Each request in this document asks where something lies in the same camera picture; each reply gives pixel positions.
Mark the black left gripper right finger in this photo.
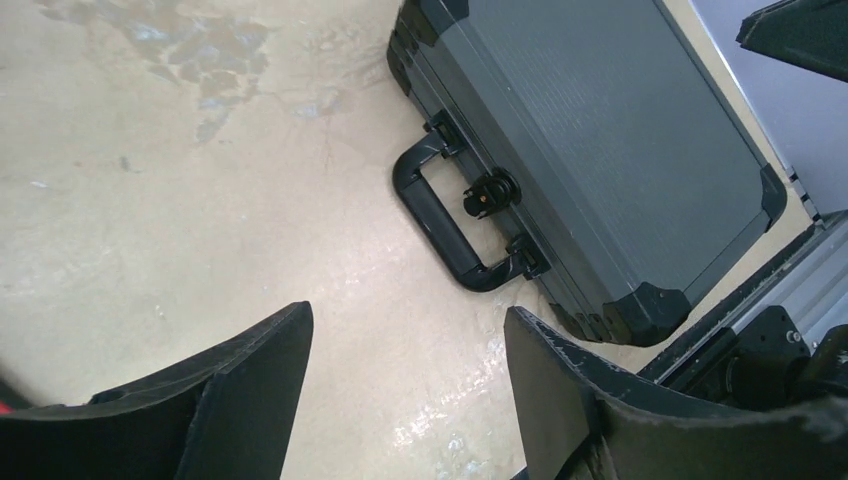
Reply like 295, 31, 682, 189
504, 307, 847, 479

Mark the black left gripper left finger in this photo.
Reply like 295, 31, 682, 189
1, 301, 314, 479

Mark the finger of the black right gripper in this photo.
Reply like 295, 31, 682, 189
736, 0, 847, 82

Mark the black poker set case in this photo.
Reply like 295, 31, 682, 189
386, 1, 787, 347

